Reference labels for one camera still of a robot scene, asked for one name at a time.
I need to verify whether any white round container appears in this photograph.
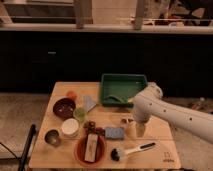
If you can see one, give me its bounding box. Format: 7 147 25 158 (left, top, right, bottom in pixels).
61 118 79 138

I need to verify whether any green small cup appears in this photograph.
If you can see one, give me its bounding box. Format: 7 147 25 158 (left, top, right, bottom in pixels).
73 107 86 122

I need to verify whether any orange small fruit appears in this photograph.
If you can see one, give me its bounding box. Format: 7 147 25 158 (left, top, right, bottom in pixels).
66 91 77 100

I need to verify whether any grey blue triangular cloth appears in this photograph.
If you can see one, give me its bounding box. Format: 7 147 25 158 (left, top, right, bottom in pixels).
83 95 97 112

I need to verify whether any wooden rectangular block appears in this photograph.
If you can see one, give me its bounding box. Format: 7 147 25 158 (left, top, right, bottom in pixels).
84 134 98 162

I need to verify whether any dark red bowl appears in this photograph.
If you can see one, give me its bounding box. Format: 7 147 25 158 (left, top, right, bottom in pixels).
53 98 76 120

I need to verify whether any black chair frame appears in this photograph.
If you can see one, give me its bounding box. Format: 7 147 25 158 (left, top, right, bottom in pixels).
0 124 36 171

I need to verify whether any blue sponge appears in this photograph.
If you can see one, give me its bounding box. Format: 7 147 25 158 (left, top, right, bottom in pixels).
105 127 124 139

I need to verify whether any brown grape bunch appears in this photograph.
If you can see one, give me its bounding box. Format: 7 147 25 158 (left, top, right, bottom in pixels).
83 121 105 136

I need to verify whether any metal small cup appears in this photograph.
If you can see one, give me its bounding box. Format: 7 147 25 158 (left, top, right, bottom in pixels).
44 130 61 146

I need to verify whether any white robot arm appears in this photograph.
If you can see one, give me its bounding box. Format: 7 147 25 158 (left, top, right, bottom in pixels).
132 82 213 144

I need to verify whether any green plastic tray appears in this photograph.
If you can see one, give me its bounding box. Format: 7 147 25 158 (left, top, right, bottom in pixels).
99 73 148 107

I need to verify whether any white dish brush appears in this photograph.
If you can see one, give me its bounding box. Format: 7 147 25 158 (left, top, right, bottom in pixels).
110 143 155 162

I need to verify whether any orange plate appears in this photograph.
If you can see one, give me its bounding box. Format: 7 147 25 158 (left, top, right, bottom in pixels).
74 136 106 168

